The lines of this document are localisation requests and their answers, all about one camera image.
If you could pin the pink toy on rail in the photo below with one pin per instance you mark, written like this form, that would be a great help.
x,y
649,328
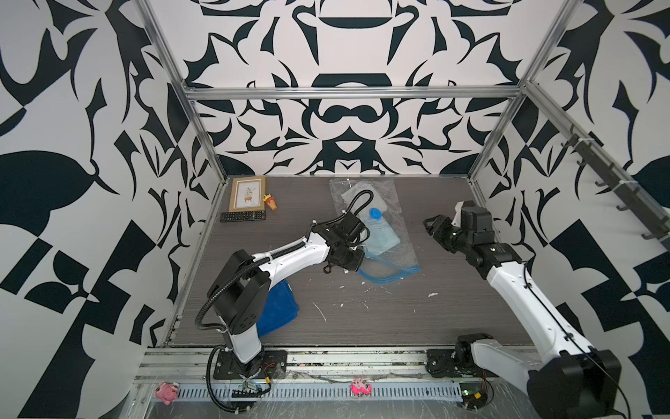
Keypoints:
x,y
167,392

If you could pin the grey towel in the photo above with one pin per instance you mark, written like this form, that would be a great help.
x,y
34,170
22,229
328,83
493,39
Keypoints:
x,y
366,198

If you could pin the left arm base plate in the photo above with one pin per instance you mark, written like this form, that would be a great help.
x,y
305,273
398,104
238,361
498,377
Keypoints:
x,y
270,363

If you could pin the wooden picture frame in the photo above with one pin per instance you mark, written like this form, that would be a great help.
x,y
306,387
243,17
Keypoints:
x,y
247,194

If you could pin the black electronics box with led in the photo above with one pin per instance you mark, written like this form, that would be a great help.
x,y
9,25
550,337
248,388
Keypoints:
x,y
476,398

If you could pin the white slotted cable duct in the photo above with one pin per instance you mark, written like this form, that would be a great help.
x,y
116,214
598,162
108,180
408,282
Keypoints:
x,y
338,392

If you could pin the black wall hook rack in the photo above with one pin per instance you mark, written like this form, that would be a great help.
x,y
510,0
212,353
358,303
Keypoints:
x,y
611,176

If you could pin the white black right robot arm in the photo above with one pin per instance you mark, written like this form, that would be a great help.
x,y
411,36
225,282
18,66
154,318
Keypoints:
x,y
571,378

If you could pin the magenta toy on rail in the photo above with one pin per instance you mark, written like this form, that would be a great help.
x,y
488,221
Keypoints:
x,y
361,387

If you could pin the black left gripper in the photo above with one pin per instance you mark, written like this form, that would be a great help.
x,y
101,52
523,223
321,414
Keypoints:
x,y
354,265

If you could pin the black tv remote control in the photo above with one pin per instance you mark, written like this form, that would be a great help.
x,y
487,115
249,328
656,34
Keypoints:
x,y
242,216

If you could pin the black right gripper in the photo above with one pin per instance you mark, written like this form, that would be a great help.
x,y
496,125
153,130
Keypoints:
x,y
438,227

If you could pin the clear plastic vacuum bag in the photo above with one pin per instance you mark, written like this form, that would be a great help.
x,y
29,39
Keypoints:
x,y
389,253

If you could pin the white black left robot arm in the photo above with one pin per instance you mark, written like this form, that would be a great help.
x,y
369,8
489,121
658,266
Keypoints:
x,y
236,299

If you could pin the light teal towel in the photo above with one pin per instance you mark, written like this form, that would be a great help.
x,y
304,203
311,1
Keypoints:
x,y
382,237

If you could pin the small green circuit board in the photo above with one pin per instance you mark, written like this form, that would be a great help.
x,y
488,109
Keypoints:
x,y
251,389

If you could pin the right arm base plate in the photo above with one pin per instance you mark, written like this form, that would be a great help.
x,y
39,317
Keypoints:
x,y
441,364

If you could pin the ice cream cone toy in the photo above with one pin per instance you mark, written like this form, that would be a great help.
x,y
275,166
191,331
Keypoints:
x,y
270,202

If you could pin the dark blue towel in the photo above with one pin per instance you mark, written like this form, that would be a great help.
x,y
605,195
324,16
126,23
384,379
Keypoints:
x,y
280,309

